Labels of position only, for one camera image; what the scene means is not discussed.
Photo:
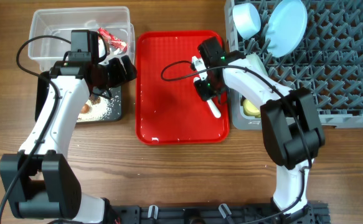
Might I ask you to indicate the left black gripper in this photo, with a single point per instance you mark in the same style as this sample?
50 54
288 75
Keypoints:
119 76

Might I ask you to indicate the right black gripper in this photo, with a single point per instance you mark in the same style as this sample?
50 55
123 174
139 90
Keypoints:
202 93

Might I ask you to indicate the brown food scrap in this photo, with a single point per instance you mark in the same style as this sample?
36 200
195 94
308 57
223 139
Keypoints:
94 99

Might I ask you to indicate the white rice pile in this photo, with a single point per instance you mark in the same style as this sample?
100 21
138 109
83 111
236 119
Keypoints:
106 110

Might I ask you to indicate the orange carrot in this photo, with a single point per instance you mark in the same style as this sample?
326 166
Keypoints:
85 109

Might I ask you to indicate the red snack wrapper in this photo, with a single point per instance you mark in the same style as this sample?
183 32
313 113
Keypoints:
118 44

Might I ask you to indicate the yellow plastic cup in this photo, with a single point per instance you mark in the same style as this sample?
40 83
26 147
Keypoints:
249 109

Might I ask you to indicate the light blue bowl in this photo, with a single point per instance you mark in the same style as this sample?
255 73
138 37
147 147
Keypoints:
246 19

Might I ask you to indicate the light blue plate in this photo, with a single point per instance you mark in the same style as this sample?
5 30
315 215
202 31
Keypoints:
286 27

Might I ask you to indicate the white plastic spoon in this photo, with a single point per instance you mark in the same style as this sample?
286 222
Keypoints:
214 109

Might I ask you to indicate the mint green bowl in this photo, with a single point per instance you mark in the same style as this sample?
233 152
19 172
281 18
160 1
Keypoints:
256 62

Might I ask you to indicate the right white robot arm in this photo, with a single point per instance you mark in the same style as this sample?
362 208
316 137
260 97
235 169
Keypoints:
292 131

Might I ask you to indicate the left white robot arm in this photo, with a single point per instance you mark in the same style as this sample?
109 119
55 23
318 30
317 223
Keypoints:
38 180

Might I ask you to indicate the grey dishwasher rack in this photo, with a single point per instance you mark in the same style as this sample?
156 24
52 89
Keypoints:
328 60

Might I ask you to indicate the black tray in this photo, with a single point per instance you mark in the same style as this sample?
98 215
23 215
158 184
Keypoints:
43 88

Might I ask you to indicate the red serving tray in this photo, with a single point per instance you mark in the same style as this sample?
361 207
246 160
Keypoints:
168 108

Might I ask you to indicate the clear plastic bin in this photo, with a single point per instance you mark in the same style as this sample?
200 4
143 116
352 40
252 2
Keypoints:
60 22

